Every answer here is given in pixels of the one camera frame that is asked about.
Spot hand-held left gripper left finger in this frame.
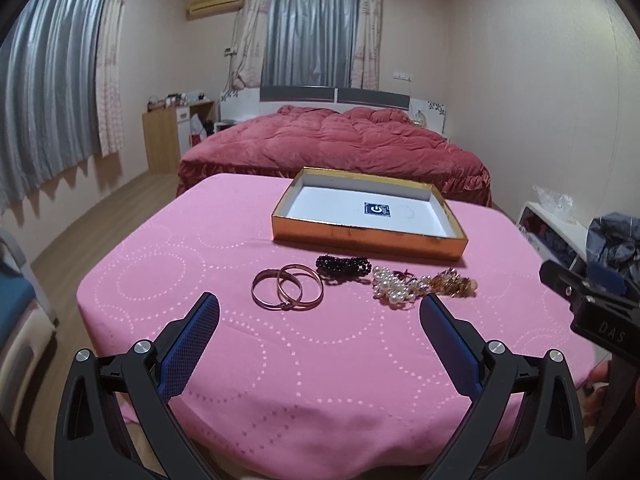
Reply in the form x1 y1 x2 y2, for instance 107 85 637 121
54 291 236 480

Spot shallow gold cardboard box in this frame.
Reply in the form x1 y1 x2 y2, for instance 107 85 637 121
271 166 469 262

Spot person's right hand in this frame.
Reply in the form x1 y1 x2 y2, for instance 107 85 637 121
586 360 612 404

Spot grey crumpled cloth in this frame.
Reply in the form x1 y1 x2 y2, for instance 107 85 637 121
585 212 640 282

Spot gold ornate jewelry piece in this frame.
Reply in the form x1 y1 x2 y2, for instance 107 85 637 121
422 268 479 297

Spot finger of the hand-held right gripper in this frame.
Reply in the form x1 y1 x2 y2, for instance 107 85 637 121
539 260 628 308

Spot bed with red duvet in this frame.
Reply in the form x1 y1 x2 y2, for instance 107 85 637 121
176 104 493 209

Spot white appliance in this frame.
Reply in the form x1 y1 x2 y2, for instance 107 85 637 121
515 201 592 274

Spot chair with blue seat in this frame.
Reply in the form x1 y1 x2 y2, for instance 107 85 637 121
0 229 59 413

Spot pink patterned tablecloth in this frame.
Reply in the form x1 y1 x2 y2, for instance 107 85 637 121
77 172 597 472

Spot black bead bracelet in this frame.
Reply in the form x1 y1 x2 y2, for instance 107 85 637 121
315 254 372 284

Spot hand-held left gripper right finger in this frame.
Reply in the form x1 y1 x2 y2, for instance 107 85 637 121
419 294 587 480

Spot clear plastic bag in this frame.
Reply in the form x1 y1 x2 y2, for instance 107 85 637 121
532 184 584 221

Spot white pearl bracelet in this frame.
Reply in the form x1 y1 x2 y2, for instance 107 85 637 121
371 266 426 309

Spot white and grey headboard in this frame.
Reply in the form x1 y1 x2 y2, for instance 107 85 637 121
220 85 448 136

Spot wall air conditioner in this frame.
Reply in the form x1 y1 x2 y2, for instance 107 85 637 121
186 0 247 21

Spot gold bangle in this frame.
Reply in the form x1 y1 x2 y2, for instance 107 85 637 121
251 268 303 311
277 263 324 311

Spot wooden cabinet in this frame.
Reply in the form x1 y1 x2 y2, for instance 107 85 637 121
142 100 216 175

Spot clutter on wooden cabinet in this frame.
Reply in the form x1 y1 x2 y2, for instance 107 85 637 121
147 92 209 111

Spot large grey window curtain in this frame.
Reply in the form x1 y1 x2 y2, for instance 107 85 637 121
0 0 119 217

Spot long floral white curtain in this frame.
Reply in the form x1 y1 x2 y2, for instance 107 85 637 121
95 0 137 157

